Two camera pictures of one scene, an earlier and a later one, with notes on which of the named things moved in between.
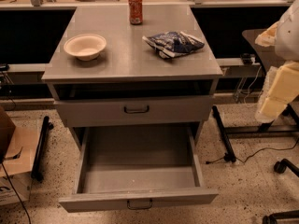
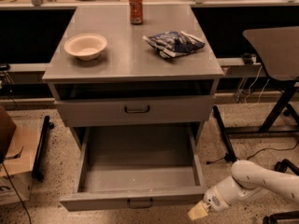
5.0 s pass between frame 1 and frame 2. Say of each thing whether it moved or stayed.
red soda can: stayed
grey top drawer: stayed
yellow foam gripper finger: moved
